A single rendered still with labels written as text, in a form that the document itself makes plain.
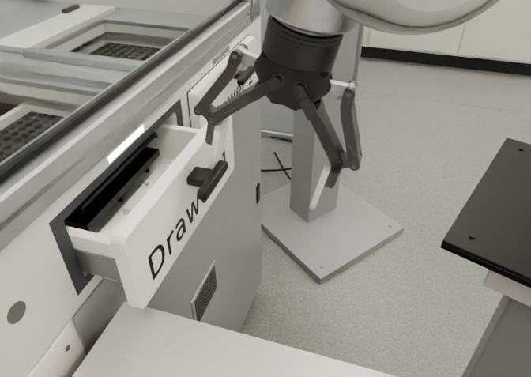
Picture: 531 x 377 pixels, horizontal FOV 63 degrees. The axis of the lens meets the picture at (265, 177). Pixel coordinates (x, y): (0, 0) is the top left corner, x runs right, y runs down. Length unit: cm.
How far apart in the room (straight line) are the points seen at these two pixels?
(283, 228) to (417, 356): 66
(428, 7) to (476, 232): 55
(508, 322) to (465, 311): 85
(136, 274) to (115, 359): 12
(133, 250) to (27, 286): 10
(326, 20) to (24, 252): 35
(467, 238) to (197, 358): 41
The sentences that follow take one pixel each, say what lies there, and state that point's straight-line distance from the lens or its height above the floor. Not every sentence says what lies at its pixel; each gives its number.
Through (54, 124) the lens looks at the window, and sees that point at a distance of 49.
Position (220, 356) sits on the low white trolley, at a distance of 54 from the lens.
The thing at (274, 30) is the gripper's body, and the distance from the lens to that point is 43.
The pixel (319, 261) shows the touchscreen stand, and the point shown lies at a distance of 163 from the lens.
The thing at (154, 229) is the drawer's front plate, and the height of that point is 90.
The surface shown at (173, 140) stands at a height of 87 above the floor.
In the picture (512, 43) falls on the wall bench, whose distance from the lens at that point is 344.
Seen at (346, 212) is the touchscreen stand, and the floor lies 4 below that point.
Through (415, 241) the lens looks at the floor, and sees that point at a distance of 183.
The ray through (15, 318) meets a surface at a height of 87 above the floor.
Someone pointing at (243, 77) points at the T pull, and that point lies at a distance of 78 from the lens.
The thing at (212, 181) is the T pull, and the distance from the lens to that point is 52.
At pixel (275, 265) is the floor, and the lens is 165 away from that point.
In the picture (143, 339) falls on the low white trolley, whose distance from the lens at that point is 57.
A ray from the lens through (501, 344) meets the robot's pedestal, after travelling 86.
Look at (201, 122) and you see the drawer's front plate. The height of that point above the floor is 88.
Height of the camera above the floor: 122
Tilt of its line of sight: 36 degrees down
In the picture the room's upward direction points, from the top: straight up
